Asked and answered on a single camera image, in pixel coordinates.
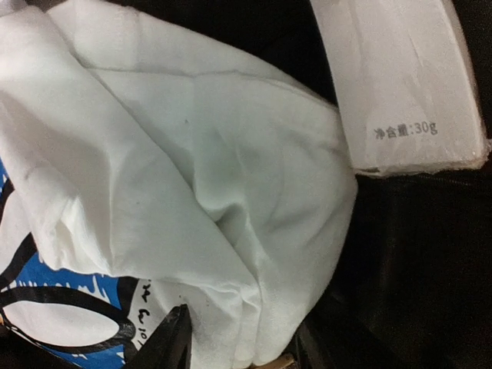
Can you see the white cosmetic tube box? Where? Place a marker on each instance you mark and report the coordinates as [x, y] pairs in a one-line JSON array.
[[404, 84]]

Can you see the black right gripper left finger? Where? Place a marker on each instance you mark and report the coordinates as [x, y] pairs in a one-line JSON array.
[[169, 347]]

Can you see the pink hard-shell suitcase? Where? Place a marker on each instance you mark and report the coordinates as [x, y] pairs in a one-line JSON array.
[[412, 288]]

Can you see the white t-shirt blue flower print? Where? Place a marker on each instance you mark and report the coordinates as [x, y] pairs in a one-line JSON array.
[[145, 166]]

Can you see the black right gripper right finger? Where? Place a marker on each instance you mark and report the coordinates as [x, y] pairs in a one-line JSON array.
[[310, 351]]

